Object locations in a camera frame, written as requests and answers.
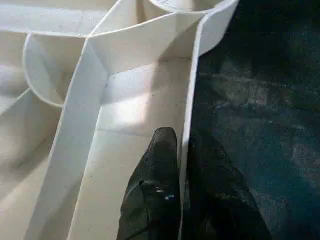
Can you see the white plastic table top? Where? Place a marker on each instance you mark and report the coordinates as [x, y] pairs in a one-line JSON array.
[[65, 100]]

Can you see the black table mat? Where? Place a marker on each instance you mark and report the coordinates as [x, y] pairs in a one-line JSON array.
[[265, 110]]

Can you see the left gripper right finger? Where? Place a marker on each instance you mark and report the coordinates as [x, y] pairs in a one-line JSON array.
[[220, 200]]

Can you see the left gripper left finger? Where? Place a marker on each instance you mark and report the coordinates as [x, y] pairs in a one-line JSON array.
[[155, 195]]

